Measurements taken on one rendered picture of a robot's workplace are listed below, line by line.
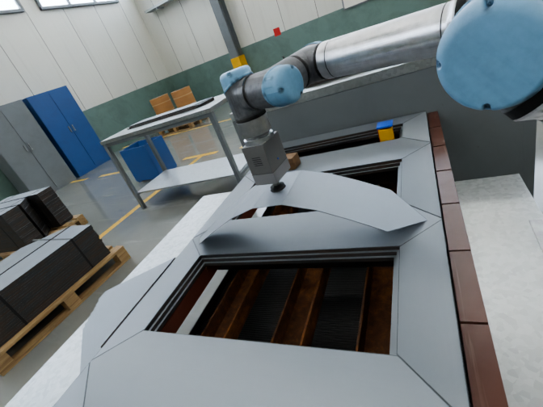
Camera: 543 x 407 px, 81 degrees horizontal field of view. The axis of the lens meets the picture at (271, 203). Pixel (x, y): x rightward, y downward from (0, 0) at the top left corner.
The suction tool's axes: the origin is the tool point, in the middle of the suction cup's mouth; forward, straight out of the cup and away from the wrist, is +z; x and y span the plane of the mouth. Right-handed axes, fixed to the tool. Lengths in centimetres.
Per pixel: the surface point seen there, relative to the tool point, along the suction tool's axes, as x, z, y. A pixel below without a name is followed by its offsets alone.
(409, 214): 30.0, 11.0, -3.8
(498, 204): 49, 30, -34
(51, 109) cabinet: -759, -65, -352
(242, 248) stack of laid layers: -13.2, 12.7, 8.4
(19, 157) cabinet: -751, -1, -233
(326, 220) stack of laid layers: 8.1, 12.8, -4.4
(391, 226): 27.4, 9.1, 3.4
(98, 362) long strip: -29, 13, 48
